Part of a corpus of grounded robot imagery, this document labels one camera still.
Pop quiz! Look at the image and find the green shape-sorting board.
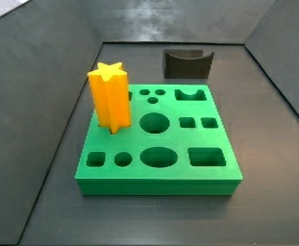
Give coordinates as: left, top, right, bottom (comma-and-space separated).
75, 85, 243, 195

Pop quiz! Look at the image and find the yellow star-shaped peg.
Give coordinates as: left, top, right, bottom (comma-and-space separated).
87, 62, 131, 135

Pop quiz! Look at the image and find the dark grey curved holder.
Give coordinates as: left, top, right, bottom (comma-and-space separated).
163, 49, 215, 79

